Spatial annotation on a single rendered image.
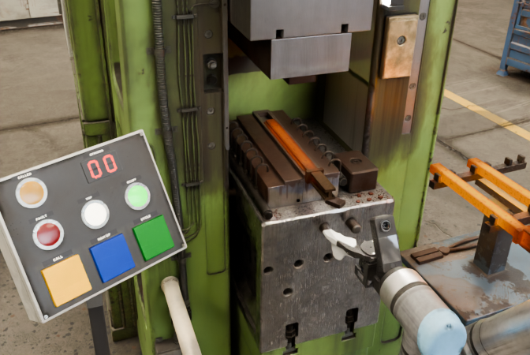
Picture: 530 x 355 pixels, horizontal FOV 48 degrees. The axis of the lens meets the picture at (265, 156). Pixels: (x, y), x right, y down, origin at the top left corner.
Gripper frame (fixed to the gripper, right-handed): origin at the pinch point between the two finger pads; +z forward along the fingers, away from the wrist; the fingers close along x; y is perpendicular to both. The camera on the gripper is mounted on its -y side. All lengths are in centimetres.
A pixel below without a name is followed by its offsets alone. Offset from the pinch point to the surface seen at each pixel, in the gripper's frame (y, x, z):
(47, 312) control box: 2, -66, -5
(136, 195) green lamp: -9.5, -46.3, 10.9
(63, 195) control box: -14, -60, 8
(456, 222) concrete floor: 100, 126, 110
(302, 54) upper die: -32.6, -4.6, 22.6
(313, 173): -1.3, -0.8, 20.9
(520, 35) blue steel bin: 63, 300, 278
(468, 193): 0.9, 33.4, 3.2
